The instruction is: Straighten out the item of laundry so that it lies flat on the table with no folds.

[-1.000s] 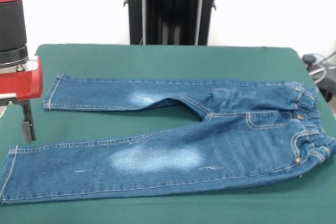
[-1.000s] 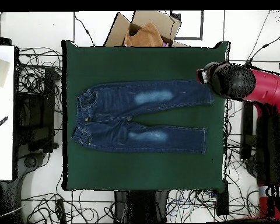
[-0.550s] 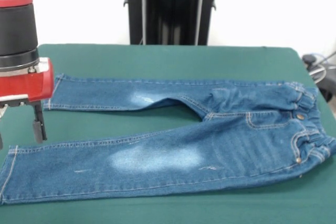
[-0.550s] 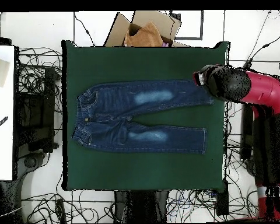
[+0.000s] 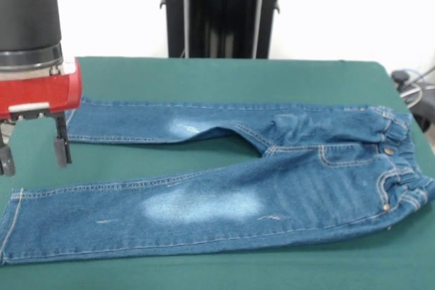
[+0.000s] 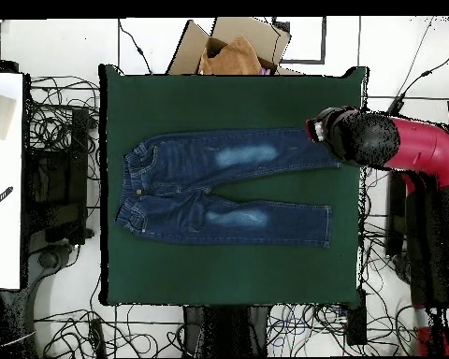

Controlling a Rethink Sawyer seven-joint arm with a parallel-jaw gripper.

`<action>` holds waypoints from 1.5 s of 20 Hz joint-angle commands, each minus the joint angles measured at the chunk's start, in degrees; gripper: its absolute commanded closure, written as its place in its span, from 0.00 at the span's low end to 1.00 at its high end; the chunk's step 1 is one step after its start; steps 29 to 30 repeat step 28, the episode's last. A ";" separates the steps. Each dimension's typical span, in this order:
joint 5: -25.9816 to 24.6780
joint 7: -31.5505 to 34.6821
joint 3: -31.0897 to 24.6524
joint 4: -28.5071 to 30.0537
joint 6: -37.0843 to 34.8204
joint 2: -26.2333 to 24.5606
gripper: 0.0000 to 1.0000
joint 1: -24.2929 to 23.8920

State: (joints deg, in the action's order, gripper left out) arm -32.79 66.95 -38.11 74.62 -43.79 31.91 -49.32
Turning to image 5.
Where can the blue denim jeans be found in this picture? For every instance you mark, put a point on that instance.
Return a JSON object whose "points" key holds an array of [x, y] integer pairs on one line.
{"points": [[238, 201]]}

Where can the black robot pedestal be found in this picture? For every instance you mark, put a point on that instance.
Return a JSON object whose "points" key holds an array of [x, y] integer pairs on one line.
{"points": [[231, 15]]}

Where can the grey chair base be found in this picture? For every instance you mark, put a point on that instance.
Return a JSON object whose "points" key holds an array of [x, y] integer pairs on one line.
{"points": [[401, 76]]}

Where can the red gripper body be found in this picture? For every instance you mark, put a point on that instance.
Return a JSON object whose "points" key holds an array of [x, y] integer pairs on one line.
{"points": [[34, 94]]}

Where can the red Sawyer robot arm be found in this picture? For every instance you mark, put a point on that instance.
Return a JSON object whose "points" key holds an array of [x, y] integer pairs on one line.
{"points": [[27, 15]]}

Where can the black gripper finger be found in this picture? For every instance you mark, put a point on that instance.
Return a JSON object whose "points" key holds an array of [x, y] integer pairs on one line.
{"points": [[63, 152], [7, 162]]}

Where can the dark green table cloth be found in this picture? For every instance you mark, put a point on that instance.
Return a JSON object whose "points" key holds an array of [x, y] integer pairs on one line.
{"points": [[217, 276]]}

